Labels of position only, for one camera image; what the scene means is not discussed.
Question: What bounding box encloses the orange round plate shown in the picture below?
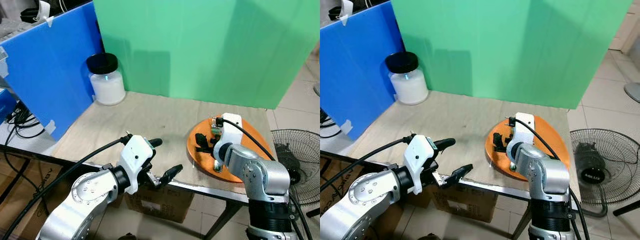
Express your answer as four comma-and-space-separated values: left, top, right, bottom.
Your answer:
485, 115, 571, 182
186, 117, 275, 184

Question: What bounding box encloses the small brown cardboard box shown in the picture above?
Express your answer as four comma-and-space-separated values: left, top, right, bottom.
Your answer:
431, 185, 501, 224
125, 186, 196, 224

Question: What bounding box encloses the white jar with black lid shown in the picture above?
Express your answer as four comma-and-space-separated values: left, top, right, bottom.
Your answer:
385, 51, 429, 106
86, 52, 127, 106

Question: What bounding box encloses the black table leg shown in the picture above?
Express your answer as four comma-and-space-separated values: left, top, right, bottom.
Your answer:
509, 199, 533, 240
202, 199, 243, 240

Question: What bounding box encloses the black floor fan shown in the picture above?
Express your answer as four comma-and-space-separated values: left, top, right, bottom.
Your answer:
570, 128, 640, 219
270, 129, 321, 207

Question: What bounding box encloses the green backdrop board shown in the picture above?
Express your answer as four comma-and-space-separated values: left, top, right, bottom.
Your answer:
93, 0, 321, 110
391, 0, 634, 110

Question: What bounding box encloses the large printed cardboard box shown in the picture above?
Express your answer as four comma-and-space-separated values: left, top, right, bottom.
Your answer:
0, 156, 76, 240
320, 156, 358, 213

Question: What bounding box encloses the blue backdrop board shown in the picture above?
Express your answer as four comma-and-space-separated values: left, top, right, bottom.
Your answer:
320, 0, 405, 141
0, 1, 106, 141

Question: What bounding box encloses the blue box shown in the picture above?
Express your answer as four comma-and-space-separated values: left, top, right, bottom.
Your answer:
0, 89, 18, 123

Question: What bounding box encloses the white clip on board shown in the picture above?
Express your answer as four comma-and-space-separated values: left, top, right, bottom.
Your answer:
336, 0, 355, 27
34, 0, 55, 28

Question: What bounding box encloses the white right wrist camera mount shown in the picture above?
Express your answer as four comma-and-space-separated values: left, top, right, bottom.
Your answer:
507, 112, 536, 161
212, 113, 244, 162

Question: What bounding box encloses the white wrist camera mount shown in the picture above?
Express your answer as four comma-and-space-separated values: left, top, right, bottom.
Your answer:
119, 134, 154, 195
402, 134, 441, 196
212, 113, 244, 162
507, 112, 536, 161

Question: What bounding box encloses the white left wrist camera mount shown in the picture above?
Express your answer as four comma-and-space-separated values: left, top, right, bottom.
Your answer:
119, 134, 154, 195
402, 134, 441, 196

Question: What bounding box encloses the black cable bundle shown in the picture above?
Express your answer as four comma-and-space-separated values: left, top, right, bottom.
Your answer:
320, 112, 347, 146
0, 101, 47, 173

